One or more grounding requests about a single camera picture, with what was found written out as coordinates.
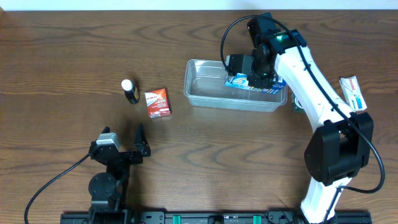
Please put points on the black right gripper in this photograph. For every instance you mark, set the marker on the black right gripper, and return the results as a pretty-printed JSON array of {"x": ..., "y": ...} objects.
[{"x": 261, "y": 81}]

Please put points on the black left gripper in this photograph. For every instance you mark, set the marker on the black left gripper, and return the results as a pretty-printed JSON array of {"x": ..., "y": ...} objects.
[{"x": 123, "y": 154}]

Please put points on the blue Kool Fever box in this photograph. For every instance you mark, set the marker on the blue Kool Fever box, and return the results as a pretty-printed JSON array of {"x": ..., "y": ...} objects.
[{"x": 240, "y": 81}]

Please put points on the white Panadol box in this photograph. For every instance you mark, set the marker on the white Panadol box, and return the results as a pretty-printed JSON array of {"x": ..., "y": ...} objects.
[{"x": 352, "y": 93}]

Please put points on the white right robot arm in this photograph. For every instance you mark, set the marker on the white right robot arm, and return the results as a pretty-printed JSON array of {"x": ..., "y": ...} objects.
[{"x": 341, "y": 141}]

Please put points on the clear plastic container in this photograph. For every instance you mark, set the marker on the clear plastic container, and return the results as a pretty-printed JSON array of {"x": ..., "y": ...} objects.
[{"x": 205, "y": 86}]

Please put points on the red orange small box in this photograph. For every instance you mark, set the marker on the red orange small box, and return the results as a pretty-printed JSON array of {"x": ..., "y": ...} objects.
[{"x": 157, "y": 103}]

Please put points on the small white-capped dark bottle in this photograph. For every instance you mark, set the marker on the small white-capped dark bottle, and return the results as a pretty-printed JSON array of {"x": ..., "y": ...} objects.
[{"x": 131, "y": 91}]

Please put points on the black mounting rail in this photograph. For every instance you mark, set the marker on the black mounting rail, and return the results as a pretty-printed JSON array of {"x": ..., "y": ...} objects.
[{"x": 270, "y": 217}]

